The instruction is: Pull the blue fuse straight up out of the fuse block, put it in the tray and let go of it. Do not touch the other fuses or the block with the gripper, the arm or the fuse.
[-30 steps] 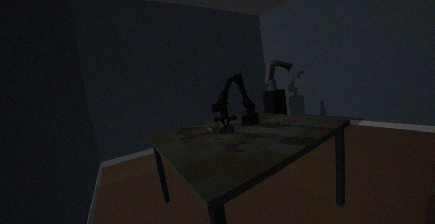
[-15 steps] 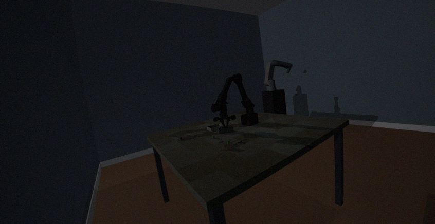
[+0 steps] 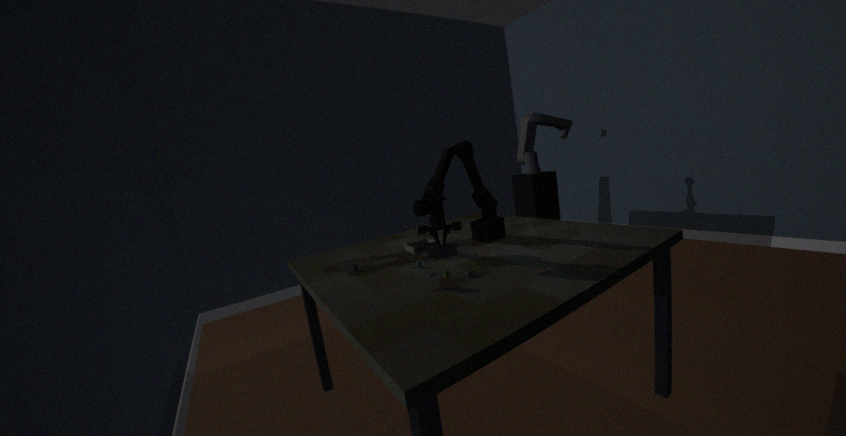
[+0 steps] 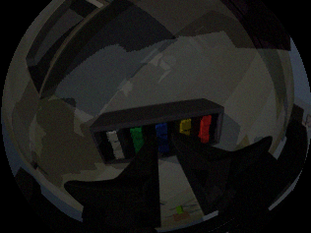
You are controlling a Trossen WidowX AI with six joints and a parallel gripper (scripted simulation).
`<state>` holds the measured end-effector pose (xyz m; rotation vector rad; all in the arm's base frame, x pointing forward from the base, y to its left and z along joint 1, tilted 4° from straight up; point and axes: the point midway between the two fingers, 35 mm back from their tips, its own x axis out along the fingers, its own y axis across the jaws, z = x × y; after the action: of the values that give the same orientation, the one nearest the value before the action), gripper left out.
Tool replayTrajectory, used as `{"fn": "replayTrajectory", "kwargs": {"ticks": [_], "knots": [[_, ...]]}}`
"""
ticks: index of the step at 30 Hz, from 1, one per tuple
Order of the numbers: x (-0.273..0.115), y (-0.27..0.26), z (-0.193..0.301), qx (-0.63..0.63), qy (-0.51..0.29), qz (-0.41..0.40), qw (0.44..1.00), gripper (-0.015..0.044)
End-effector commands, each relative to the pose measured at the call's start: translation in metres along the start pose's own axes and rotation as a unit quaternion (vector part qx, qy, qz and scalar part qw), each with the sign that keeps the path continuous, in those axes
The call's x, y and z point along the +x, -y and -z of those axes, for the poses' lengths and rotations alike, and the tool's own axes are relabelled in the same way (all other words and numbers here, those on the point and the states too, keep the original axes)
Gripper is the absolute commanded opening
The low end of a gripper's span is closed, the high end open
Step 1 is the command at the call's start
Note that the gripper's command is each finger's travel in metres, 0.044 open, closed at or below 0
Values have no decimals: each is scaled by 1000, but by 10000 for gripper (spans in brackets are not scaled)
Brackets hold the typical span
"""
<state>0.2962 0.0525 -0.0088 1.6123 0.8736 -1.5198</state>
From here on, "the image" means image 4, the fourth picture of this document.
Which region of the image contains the yellow fuse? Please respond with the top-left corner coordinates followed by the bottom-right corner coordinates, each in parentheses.
top-left (175, 117), bottom-right (192, 137)

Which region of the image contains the green fuse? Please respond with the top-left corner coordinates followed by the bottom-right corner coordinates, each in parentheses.
top-left (131, 125), bottom-right (145, 154)

